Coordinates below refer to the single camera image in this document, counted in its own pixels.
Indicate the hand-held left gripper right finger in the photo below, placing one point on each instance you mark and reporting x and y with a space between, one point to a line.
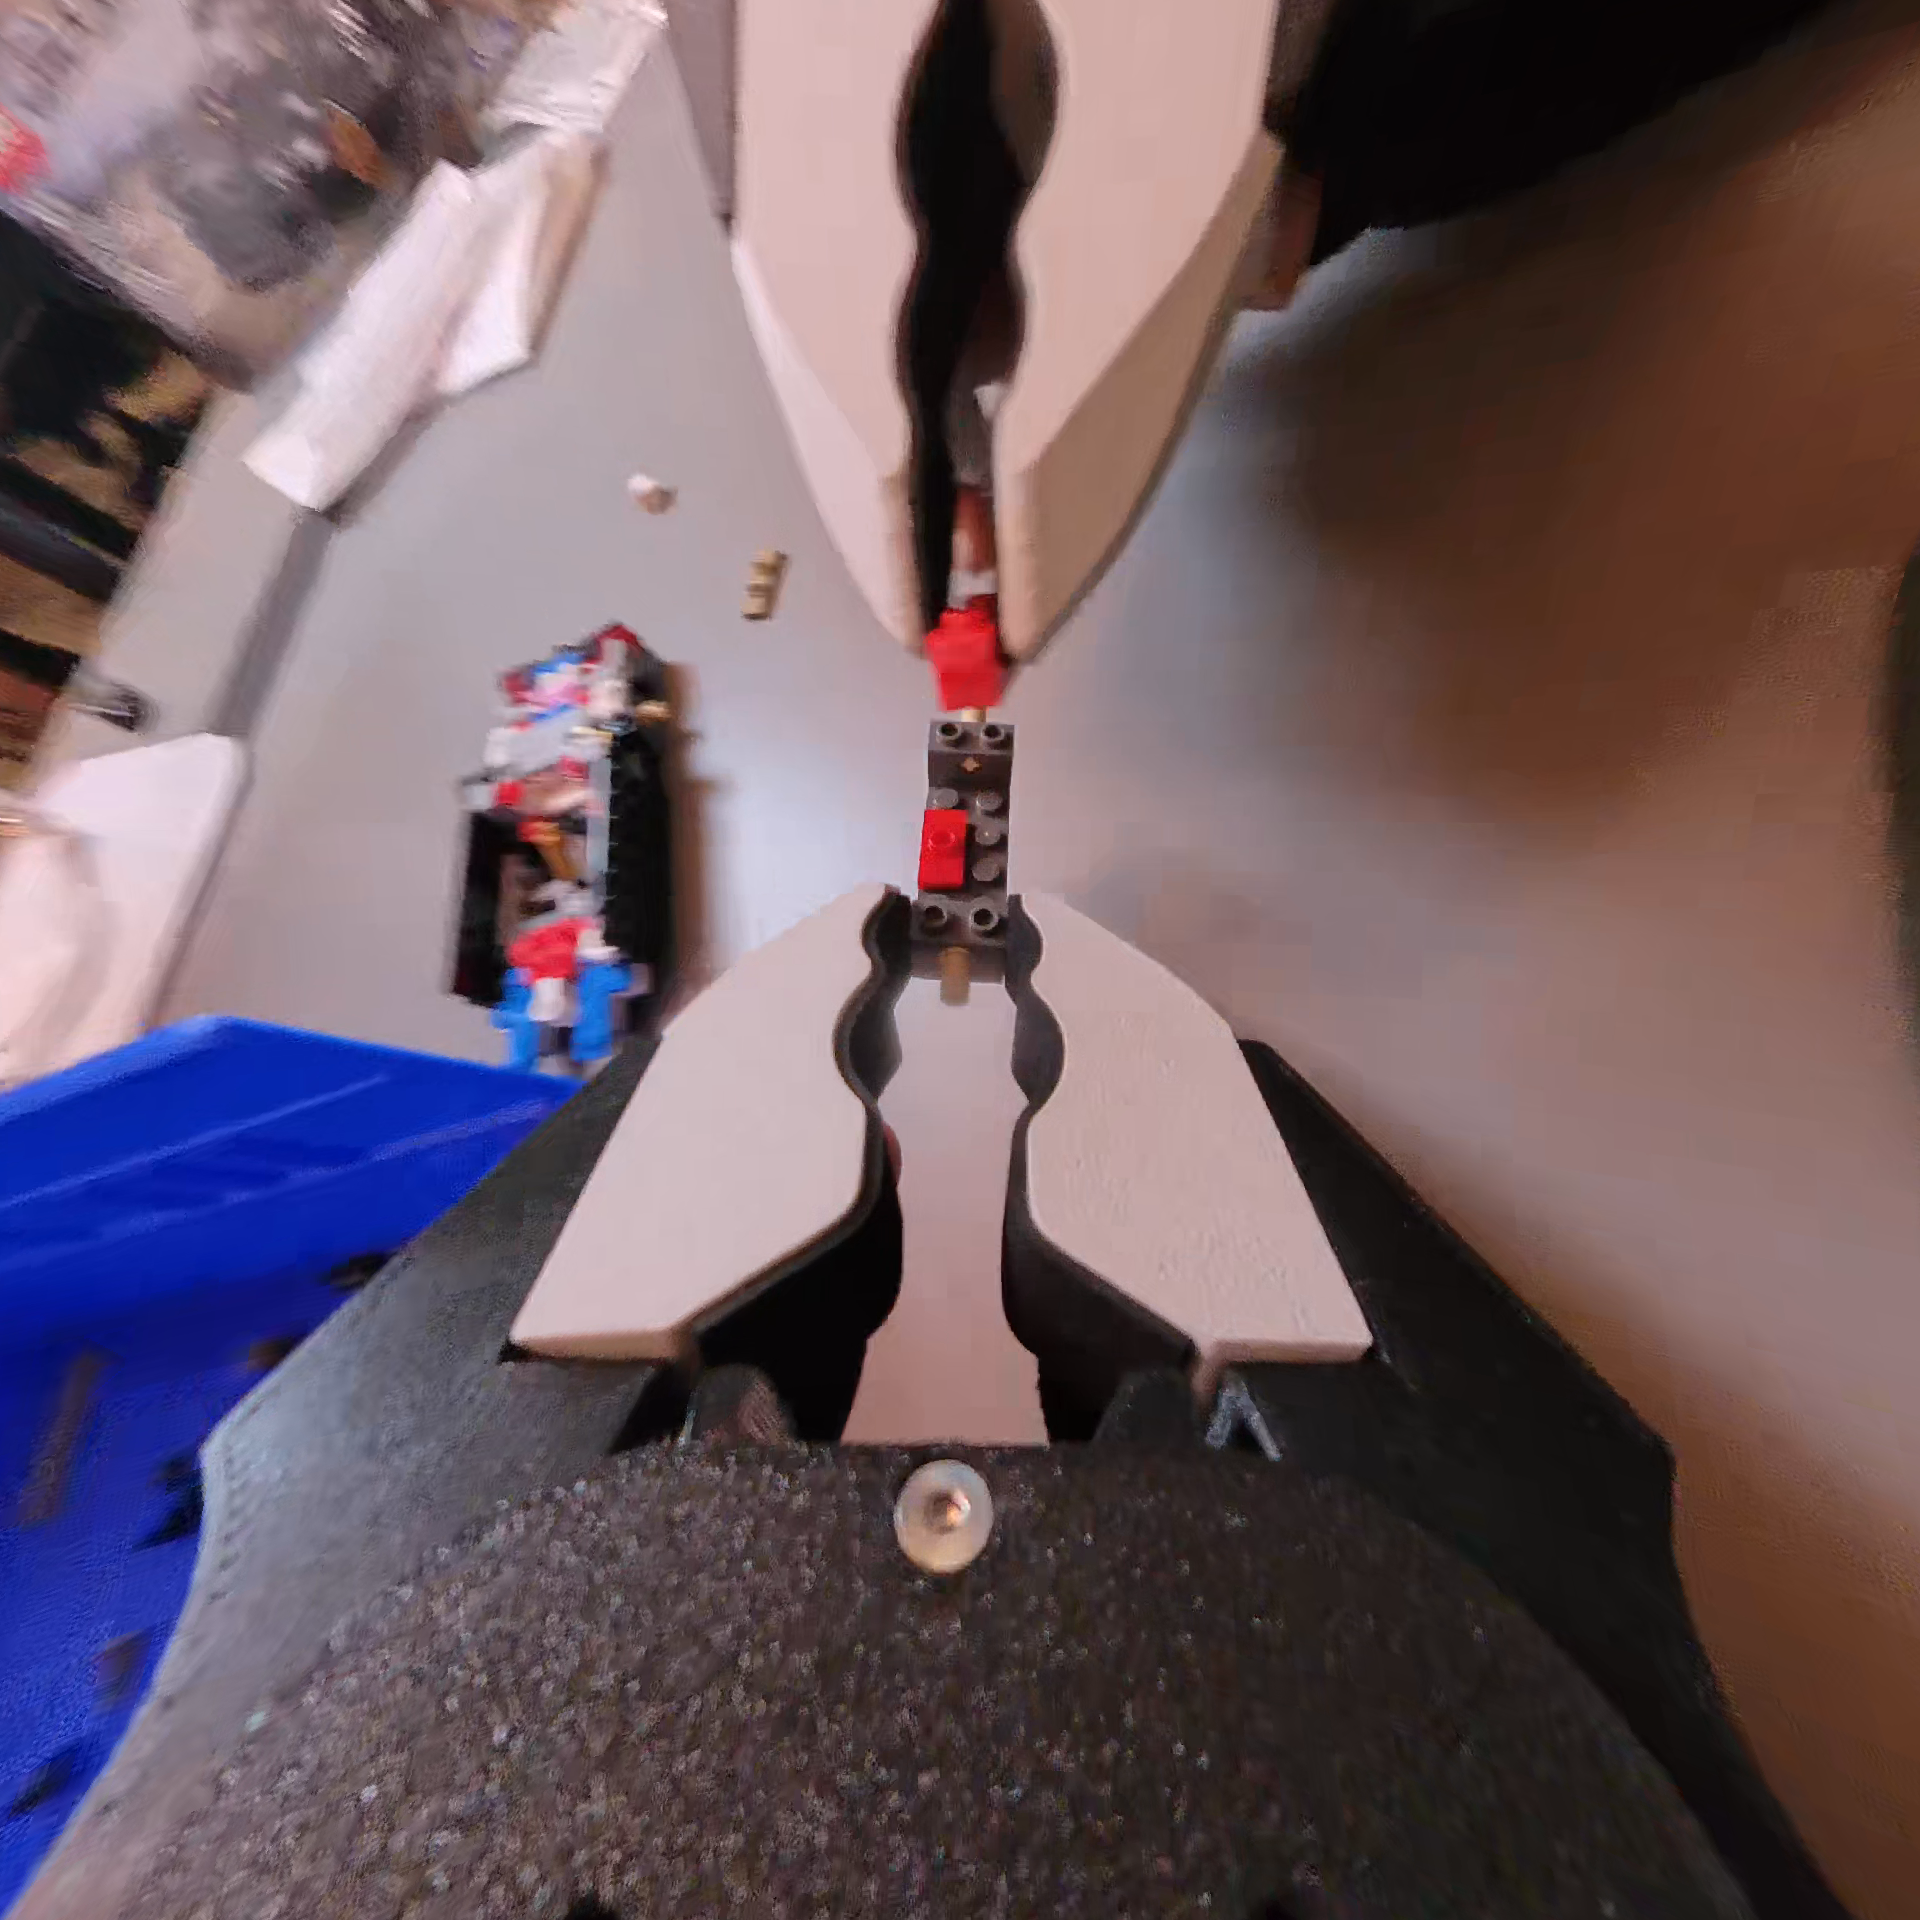
1195 1186

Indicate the person's green sweatshirt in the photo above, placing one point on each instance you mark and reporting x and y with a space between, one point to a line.
1902 810

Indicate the tiny white lego piece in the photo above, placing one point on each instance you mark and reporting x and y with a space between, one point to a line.
650 494

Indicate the person's right hand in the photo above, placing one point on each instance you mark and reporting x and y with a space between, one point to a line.
1300 242

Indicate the lego set box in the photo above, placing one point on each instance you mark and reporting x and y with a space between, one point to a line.
211 151

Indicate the small white lego piece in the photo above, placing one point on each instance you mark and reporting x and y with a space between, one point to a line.
762 580

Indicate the partly built lego car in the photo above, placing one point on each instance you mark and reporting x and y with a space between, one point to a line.
569 857

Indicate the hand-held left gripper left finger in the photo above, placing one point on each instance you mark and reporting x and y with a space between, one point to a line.
706 1186

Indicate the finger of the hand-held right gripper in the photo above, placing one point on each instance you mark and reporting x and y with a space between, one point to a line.
818 242
1156 242

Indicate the small red black lego piece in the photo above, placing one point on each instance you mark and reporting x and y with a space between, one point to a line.
961 810

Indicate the blue plastic bin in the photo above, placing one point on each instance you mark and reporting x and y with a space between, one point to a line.
179 1202

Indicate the white paper bags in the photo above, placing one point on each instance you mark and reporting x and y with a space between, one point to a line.
450 270

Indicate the tiny red lego piece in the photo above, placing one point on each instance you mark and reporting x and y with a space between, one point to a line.
961 646

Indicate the white book stand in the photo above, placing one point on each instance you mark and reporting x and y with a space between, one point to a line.
105 901

